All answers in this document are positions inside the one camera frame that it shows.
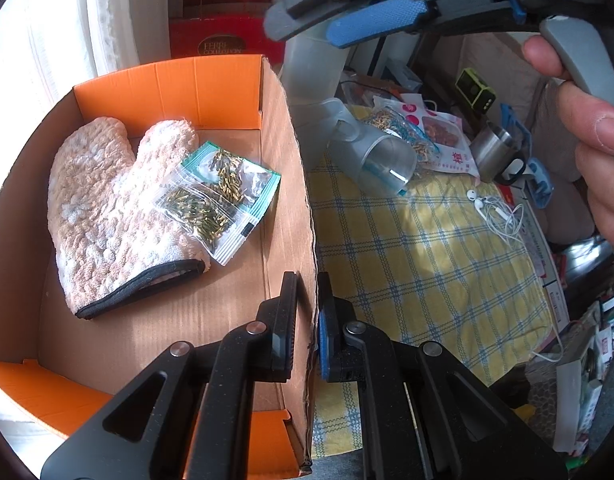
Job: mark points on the bag of gold blue clips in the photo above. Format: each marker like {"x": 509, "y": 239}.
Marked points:
{"x": 402, "y": 127}

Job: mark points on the green black small device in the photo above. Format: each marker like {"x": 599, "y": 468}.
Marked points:
{"x": 474, "y": 87}

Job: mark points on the clear bag of brass screws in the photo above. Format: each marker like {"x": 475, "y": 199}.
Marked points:
{"x": 194, "y": 207}

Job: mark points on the green-edged packet of screws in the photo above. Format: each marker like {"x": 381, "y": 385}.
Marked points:
{"x": 252, "y": 195}

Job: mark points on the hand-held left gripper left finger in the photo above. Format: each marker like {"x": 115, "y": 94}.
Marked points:
{"x": 283, "y": 340}

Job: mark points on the person's right hand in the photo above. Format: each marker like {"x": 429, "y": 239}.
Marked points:
{"x": 599, "y": 120}

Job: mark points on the pale translucent plastic bottle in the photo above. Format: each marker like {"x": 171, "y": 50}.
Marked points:
{"x": 312, "y": 70}

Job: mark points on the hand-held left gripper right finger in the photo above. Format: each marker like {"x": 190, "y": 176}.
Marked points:
{"x": 324, "y": 342}

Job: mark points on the white red snack packet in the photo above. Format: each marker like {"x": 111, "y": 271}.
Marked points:
{"x": 449, "y": 140}

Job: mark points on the blue plastic clamp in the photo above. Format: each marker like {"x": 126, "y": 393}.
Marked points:
{"x": 537, "y": 180}

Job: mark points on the white curtain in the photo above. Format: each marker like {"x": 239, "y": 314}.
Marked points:
{"x": 87, "y": 25}

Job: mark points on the yellow plaid cloth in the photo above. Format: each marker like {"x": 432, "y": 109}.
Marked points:
{"x": 417, "y": 270}

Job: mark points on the orange-lined cardboard box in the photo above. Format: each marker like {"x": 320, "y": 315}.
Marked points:
{"x": 197, "y": 310}

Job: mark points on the pink fluffy oven mitt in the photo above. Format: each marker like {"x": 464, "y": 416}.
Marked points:
{"x": 102, "y": 210}

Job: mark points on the red gift box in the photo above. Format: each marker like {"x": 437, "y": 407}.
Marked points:
{"x": 217, "y": 40}

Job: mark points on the beige cushion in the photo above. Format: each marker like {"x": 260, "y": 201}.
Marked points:
{"x": 562, "y": 195}

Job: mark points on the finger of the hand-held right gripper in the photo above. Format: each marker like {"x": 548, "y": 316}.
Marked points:
{"x": 382, "y": 20}
{"x": 297, "y": 7}

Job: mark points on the pile of small boxes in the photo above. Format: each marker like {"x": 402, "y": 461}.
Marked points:
{"x": 582, "y": 375}

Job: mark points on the clear plastic jug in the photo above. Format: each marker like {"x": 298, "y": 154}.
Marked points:
{"x": 372, "y": 155}

